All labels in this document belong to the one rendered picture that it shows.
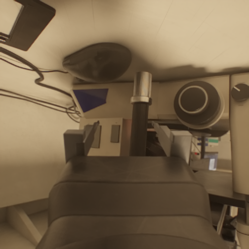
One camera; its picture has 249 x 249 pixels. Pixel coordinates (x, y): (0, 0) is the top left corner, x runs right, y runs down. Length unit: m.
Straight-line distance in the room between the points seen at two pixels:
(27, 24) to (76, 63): 0.07
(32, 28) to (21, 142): 0.56
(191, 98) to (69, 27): 0.17
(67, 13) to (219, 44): 0.16
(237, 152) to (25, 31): 0.31
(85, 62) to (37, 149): 0.58
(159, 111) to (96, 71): 0.14
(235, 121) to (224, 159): 2.72
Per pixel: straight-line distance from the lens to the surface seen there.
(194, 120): 0.27
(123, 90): 0.34
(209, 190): 0.27
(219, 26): 0.21
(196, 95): 0.26
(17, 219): 0.85
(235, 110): 0.29
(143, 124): 0.26
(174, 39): 0.22
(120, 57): 0.23
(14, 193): 0.77
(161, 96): 0.32
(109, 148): 0.37
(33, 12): 0.21
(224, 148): 2.99
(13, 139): 0.73
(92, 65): 0.23
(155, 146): 0.36
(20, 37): 0.26
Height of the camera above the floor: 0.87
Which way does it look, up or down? 5 degrees down
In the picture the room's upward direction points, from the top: 175 degrees counter-clockwise
